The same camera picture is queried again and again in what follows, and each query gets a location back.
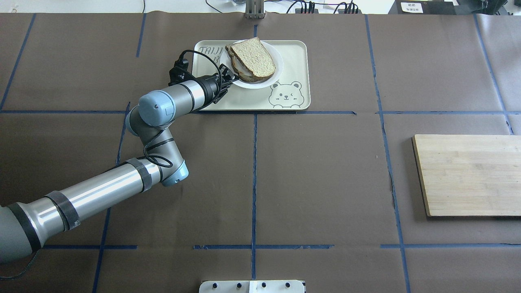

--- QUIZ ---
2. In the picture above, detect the white pillar with base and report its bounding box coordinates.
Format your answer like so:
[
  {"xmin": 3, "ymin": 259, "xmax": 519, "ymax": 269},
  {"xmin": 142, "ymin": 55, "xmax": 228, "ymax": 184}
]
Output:
[{"xmin": 199, "ymin": 280, "xmax": 306, "ymax": 293}]

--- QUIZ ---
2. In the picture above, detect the bread slice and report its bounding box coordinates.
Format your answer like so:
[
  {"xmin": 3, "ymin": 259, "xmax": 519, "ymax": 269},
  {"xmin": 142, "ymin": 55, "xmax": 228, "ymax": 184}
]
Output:
[
  {"xmin": 225, "ymin": 45, "xmax": 262, "ymax": 83},
  {"xmin": 231, "ymin": 37, "xmax": 276, "ymax": 79}
]

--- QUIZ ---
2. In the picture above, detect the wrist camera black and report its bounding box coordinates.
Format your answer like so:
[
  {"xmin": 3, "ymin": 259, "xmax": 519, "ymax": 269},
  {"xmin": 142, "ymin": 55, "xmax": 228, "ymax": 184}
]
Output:
[{"xmin": 168, "ymin": 58, "xmax": 194, "ymax": 86}]

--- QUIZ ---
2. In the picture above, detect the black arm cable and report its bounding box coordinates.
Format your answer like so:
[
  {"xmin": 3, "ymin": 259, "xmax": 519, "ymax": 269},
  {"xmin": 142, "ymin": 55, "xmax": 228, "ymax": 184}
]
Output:
[{"xmin": 142, "ymin": 50, "xmax": 223, "ymax": 168}]

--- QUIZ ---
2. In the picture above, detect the cream bear tray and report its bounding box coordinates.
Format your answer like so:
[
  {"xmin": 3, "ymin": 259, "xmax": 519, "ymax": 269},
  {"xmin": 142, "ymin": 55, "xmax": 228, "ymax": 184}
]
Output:
[{"xmin": 204, "ymin": 40, "xmax": 311, "ymax": 112}]

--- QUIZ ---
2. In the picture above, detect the black power box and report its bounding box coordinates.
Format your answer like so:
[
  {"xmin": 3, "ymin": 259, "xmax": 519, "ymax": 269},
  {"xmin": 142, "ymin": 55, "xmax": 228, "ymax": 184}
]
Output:
[{"xmin": 387, "ymin": 0, "xmax": 456, "ymax": 15}]

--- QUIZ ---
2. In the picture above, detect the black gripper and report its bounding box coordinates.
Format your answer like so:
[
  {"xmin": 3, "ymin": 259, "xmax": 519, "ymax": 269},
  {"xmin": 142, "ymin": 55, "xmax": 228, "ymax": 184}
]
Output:
[{"xmin": 203, "ymin": 64, "xmax": 240, "ymax": 104}]

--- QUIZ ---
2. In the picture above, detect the orange black connector strip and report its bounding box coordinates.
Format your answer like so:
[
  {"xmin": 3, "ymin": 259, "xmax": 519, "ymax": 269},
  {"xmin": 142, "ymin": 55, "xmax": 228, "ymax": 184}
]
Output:
[{"xmin": 286, "ymin": 0, "xmax": 362, "ymax": 15}]

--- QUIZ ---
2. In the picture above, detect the aluminium frame post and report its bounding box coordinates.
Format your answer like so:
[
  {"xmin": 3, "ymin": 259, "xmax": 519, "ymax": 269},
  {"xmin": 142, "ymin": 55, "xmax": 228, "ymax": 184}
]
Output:
[{"xmin": 245, "ymin": 0, "xmax": 266, "ymax": 19}]

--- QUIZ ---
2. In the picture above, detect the wooden cutting board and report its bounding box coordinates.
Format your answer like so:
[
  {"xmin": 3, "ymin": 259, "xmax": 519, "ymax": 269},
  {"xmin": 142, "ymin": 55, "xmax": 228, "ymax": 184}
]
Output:
[{"xmin": 412, "ymin": 134, "xmax": 521, "ymax": 217}]

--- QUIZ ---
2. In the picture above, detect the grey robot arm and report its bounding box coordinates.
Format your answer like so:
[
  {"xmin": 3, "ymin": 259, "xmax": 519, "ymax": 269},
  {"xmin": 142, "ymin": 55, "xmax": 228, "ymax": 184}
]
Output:
[{"xmin": 0, "ymin": 62, "xmax": 238, "ymax": 264}]

